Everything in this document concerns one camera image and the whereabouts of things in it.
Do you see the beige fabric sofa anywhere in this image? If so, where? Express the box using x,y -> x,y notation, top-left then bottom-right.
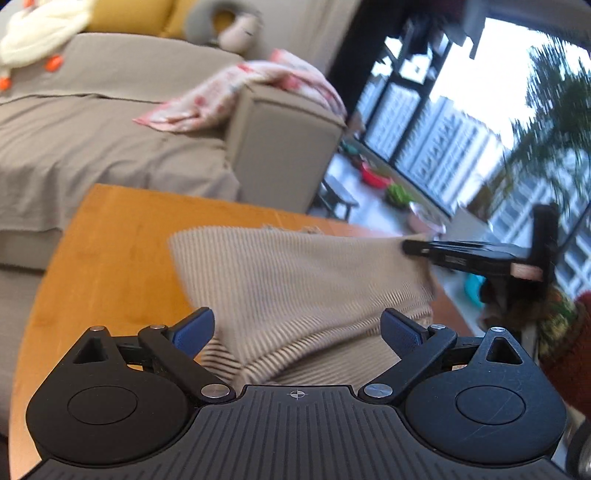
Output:
0,32 -> 348,393

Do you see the red plastic basin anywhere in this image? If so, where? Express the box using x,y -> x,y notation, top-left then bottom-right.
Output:
361,162 -> 392,190

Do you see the green potted palm plant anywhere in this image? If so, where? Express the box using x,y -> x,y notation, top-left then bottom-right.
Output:
468,37 -> 590,221

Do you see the striped beige knit garment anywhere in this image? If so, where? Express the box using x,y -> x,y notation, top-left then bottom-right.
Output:
169,227 -> 435,389

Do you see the turquoise plastic object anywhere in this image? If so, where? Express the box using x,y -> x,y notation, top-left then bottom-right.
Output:
464,273 -> 485,309

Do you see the mustard yellow cushion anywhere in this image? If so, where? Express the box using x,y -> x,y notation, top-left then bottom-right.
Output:
85,0 -> 235,40

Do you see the grey neck pillow plush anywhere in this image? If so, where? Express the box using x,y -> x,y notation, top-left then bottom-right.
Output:
183,1 -> 263,55

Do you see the pink floral blanket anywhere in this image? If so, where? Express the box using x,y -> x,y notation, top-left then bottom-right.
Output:
133,49 -> 346,133

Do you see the white duck plush toy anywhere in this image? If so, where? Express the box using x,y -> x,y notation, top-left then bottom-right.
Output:
1,0 -> 95,92

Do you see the green plastic basin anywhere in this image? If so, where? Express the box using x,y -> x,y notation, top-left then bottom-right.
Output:
385,183 -> 414,211

